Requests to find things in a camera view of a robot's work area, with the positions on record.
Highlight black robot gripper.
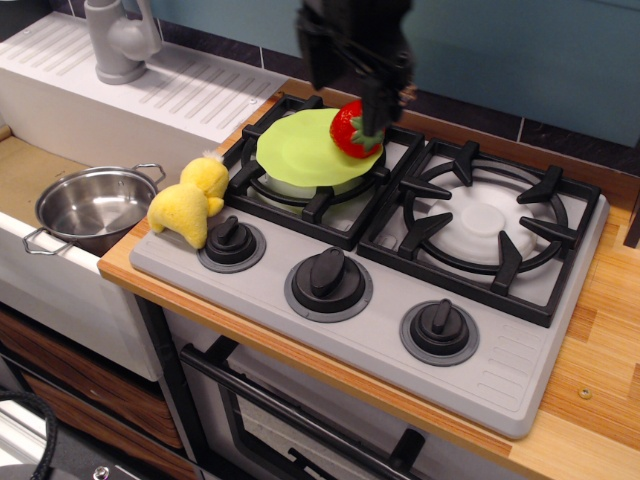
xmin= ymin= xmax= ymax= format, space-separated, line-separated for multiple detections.
xmin=296 ymin=1 xmax=415 ymax=137

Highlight red toy strawberry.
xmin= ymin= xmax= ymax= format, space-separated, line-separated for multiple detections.
xmin=329 ymin=100 xmax=384 ymax=159

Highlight light green plastic plate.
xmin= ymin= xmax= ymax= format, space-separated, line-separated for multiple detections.
xmin=256 ymin=108 xmax=384 ymax=187

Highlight stainless steel pot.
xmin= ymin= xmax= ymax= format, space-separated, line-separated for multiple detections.
xmin=22 ymin=163 xmax=166 ymax=257

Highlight white toy sink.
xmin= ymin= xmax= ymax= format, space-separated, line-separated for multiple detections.
xmin=1 ymin=13 xmax=285 ymax=381

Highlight black left burner grate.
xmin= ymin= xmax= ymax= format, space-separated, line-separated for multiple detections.
xmin=224 ymin=94 xmax=425 ymax=251

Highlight black burner grate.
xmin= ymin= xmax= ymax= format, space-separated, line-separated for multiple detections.
xmin=224 ymin=94 xmax=425 ymax=251
xmin=358 ymin=140 xmax=608 ymax=327

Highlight white right burner disc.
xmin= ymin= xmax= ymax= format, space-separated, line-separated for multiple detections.
xmin=415 ymin=170 xmax=548 ymax=265

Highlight black left stove knob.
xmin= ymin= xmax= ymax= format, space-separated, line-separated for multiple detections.
xmin=197 ymin=216 xmax=267 ymax=274

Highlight black stove knob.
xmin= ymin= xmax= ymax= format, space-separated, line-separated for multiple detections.
xmin=284 ymin=247 xmax=373 ymax=323
xmin=400 ymin=299 xmax=480 ymax=367
xmin=197 ymin=216 xmax=267 ymax=274

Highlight black middle stove knob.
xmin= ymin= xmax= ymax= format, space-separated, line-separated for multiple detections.
xmin=284 ymin=247 xmax=373 ymax=323

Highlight grey toy stove top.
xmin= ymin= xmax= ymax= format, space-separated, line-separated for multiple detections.
xmin=128 ymin=92 xmax=611 ymax=441

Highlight black right burner grate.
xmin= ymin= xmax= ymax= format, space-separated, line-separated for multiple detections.
xmin=358 ymin=140 xmax=608 ymax=327

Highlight yellow stuffed duck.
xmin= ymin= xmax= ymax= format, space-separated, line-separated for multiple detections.
xmin=147 ymin=153 xmax=230 ymax=250

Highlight grey toy faucet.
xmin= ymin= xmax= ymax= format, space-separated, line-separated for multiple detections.
xmin=84 ymin=0 xmax=162 ymax=85

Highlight black right stove knob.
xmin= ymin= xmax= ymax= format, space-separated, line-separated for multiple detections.
xmin=400 ymin=299 xmax=480 ymax=367

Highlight wooden drawer fronts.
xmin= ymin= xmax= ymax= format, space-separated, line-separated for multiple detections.
xmin=1 ymin=305 xmax=198 ymax=479

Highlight black oven door handle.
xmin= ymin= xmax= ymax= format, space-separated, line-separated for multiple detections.
xmin=180 ymin=344 xmax=424 ymax=479

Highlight black braided foreground cable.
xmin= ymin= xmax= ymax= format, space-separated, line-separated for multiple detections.
xmin=0 ymin=389 xmax=60 ymax=480

